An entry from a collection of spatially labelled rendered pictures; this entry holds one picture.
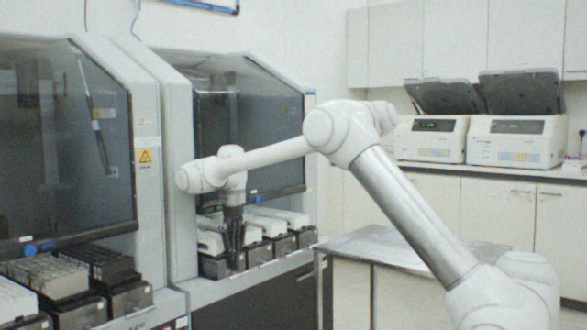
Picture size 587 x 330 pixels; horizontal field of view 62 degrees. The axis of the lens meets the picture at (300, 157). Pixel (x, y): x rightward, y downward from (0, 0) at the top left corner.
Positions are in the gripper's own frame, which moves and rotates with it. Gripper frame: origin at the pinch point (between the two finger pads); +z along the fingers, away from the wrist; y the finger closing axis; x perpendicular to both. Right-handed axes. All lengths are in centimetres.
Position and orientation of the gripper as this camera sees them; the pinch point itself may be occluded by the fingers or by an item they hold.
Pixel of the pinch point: (234, 259)
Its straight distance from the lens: 182.8
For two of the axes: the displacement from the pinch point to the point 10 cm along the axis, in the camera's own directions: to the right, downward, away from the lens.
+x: 7.8, 0.5, -6.2
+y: -6.3, 0.9, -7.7
